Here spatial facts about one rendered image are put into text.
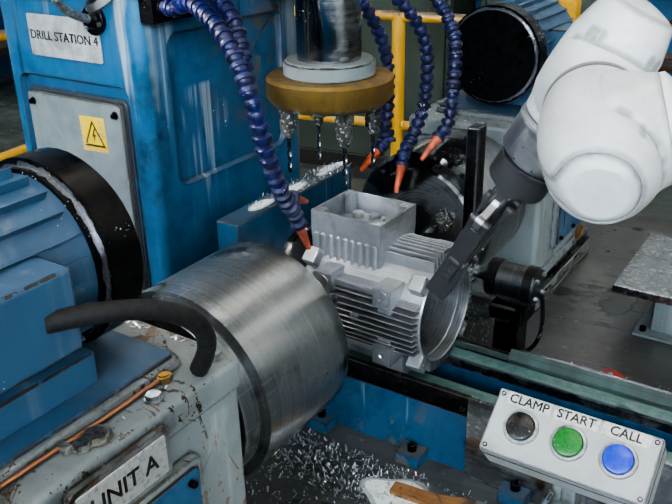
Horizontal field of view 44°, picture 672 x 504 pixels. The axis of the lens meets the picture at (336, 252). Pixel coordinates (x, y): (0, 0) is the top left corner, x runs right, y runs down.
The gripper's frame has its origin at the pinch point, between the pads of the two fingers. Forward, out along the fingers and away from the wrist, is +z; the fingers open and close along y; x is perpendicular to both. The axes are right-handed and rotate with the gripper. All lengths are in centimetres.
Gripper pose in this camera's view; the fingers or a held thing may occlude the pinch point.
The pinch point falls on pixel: (448, 274)
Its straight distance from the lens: 110.4
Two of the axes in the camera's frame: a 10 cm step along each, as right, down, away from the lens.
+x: 7.4, 6.4, -2.3
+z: -4.0, 6.8, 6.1
